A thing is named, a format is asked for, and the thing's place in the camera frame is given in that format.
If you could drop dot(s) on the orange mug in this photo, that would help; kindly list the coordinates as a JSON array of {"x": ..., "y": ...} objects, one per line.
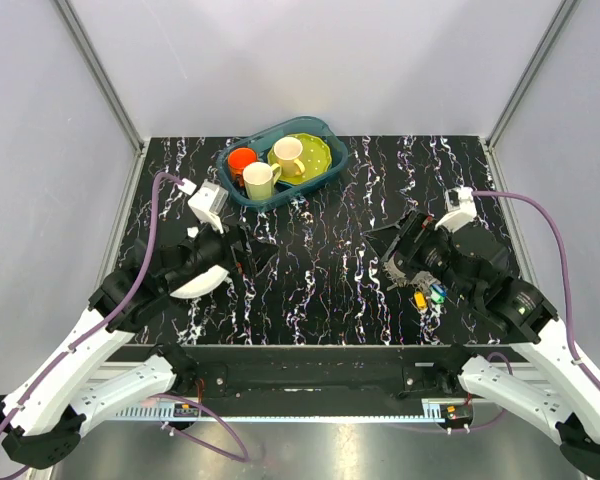
[{"x": 238, "y": 159}]

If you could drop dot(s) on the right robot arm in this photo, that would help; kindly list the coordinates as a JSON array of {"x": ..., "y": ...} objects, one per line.
[{"x": 470, "y": 263}]

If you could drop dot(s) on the teal plastic tray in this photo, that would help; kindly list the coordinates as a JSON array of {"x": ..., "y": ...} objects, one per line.
[{"x": 263, "y": 141}]

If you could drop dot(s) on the green key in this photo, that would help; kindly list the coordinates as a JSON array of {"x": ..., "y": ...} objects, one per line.
[{"x": 437, "y": 297}]

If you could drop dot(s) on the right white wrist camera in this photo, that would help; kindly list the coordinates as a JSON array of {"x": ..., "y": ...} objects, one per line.
[{"x": 460, "y": 209}]

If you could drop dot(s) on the cream mug on plate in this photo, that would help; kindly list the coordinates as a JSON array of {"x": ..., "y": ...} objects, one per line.
[{"x": 286, "y": 154}]

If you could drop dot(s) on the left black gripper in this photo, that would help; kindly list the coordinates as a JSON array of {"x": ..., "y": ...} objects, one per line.
[{"x": 254, "y": 256}]

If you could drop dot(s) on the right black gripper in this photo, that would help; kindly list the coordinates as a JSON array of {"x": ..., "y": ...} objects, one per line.
[{"x": 417, "y": 229}]

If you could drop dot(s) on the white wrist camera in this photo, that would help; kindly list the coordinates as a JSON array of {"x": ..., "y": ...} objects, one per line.
[
  {"x": 460, "y": 209},
  {"x": 206, "y": 202}
]

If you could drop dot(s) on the cream mug front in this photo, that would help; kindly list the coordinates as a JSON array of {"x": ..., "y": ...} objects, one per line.
[{"x": 259, "y": 180}]

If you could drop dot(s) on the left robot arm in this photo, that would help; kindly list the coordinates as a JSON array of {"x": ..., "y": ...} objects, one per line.
[{"x": 44, "y": 420}]

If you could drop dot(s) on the black base bar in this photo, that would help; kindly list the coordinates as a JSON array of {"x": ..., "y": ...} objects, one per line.
[{"x": 319, "y": 384}]

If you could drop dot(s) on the white round plate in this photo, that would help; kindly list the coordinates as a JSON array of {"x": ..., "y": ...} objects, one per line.
[{"x": 202, "y": 284}]

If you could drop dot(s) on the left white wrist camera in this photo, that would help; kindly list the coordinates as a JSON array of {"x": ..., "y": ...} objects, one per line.
[{"x": 206, "y": 202}]

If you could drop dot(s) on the metal keyring disc with rings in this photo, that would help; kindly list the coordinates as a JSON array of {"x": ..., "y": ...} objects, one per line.
[{"x": 421, "y": 280}]

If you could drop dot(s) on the yellow key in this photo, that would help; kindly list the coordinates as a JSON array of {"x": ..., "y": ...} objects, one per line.
[{"x": 420, "y": 301}]

